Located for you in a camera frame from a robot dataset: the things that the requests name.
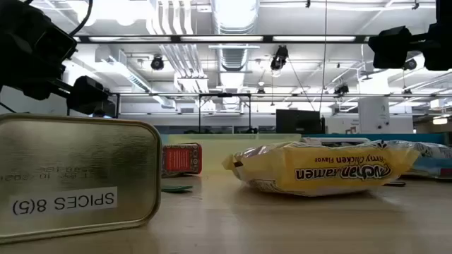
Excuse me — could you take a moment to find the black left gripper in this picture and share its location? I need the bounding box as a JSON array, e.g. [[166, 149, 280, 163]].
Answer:
[[0, 0, 114, 116]]

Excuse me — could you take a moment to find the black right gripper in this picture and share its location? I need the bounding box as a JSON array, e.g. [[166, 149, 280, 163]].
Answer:
[[367, 0, 452, 71]]

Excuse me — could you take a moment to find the red small snack packet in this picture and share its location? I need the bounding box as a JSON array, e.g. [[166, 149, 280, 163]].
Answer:
[[0, 113, 163, 244]]

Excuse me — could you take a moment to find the blue-edged white ramen pack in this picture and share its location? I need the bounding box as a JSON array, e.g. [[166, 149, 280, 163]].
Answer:
[[370, 139, 452, 180]]

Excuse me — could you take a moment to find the blue red smoked paprika tin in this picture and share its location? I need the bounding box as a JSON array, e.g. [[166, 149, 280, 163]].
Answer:
[[161, 143, 203, 177]]

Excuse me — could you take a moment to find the black computer monitor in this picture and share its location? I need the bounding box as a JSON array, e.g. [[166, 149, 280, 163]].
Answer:
[[275, 109, 326, 134]]

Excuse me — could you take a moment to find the yellow Maruchan ramen pack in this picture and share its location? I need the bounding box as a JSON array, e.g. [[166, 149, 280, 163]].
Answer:
[[221, 140, 421, 197]]

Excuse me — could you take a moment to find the yellow plastic bin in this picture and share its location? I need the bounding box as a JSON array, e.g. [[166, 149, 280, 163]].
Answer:
[[167, 133, 302, 174]]

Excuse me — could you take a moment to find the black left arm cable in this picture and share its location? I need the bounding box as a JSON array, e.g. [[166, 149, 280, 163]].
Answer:
[[69, 0, 94, 37]]

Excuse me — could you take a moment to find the black background rig frame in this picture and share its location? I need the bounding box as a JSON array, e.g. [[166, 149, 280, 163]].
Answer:
[[198, 92, 252, 134]]

